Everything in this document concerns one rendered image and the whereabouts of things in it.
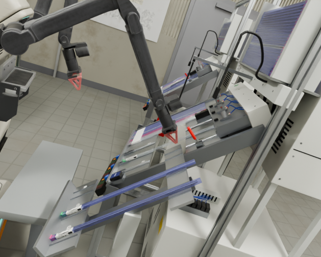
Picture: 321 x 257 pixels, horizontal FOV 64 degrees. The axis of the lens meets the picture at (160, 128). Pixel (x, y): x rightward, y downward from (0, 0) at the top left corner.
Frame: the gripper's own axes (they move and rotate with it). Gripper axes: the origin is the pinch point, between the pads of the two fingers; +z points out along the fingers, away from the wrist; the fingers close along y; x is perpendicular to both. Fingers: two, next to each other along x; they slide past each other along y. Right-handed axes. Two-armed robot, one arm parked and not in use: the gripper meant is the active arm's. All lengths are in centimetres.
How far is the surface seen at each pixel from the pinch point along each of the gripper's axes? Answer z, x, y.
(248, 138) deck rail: 1.8, -30.7, -21.0
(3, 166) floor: -11, 150, 57
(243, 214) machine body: 60, -16, 9
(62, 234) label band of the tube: -6, 34, -56
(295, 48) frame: -25, -55, -23
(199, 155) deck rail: 1.4, -10.7, -21.0
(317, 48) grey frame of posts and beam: -22, -60, -25
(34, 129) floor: -22, 161, 130
